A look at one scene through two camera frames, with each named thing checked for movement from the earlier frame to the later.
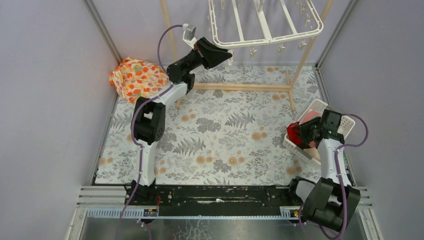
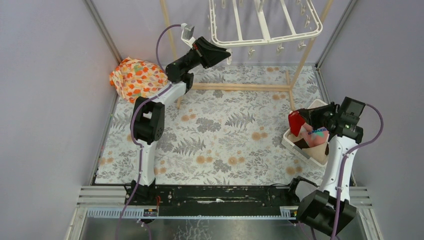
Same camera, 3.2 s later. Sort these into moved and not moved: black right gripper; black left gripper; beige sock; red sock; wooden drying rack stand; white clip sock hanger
Moved: black right gripper; red sock
Not moved: beige sock; black left gripper; wooden drying rack stand; white clip sock hanger
